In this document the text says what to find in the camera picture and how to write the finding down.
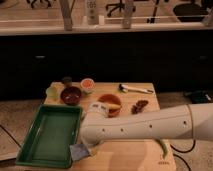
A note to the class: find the black office chair base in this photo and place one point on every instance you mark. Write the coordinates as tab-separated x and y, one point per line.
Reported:
114	6

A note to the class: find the dark red bowl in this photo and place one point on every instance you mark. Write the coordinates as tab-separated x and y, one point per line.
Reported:
71	95

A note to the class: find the green chili pepper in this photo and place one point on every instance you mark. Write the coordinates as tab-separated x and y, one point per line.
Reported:
163	147

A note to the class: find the black power adapter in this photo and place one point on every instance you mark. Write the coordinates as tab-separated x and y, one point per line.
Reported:
197	97

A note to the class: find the green plastic tray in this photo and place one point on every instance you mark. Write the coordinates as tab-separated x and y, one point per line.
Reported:
52	132

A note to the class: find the blue grey sponge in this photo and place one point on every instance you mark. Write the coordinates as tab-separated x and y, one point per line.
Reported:
78	152

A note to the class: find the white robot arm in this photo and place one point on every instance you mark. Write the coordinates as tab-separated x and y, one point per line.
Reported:
192	121

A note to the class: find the orange bowl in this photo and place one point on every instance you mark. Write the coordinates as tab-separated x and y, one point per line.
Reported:
110	99

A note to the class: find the black office chair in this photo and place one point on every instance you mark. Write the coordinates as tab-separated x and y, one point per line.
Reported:
189	12

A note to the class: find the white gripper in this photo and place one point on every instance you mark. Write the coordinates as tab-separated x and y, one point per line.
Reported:
92	147

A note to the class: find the brown dried fruit cluster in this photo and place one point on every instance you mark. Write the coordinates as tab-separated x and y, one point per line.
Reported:
139	106

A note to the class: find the yellow banana piece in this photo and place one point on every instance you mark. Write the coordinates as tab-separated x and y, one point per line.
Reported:
114	106

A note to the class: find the orange filled white cup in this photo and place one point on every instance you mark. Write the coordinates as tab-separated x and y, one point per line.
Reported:
87	85

